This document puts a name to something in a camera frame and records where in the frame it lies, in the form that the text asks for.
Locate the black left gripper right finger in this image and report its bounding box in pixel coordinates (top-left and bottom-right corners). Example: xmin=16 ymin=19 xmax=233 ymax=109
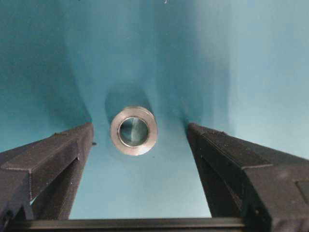
xmin=187 ymin=123 xmax=309 ymax=232

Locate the silver metal washer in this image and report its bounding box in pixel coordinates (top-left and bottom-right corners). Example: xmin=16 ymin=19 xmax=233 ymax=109
xmin=110 ymin=106 xmax=158 ymax=156

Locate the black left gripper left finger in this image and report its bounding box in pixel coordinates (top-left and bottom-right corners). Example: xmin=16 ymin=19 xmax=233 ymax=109
xmin=0 ymin=122 xmax=94 ymax=232

